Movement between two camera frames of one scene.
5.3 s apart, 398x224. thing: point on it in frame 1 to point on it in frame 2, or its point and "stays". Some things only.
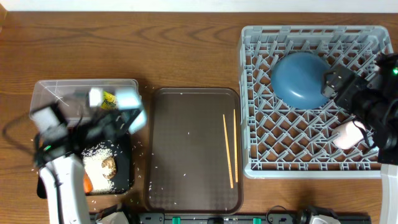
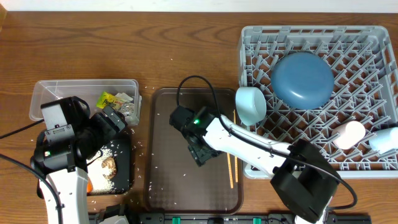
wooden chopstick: (227, 152) stays
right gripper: (356, 84) to (204, 155)
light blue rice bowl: (131, 98) to (250, 105)
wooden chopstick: (235, 145) stays
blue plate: (296, 78) stays
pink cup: (346, 135) stays
